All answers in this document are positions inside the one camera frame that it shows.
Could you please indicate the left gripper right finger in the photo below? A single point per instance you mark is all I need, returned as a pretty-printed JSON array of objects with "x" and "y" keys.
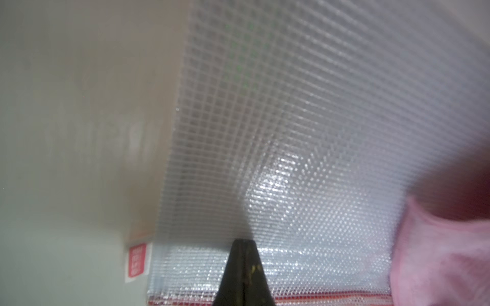
[{"x": 256, "y": 289}]

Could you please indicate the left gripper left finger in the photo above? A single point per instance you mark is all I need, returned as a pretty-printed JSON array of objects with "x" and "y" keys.
[{"x": 231, "y": 289}]

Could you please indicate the pink wiping cloth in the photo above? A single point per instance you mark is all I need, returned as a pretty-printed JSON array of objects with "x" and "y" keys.
[{"x": 438, "y": 261}]

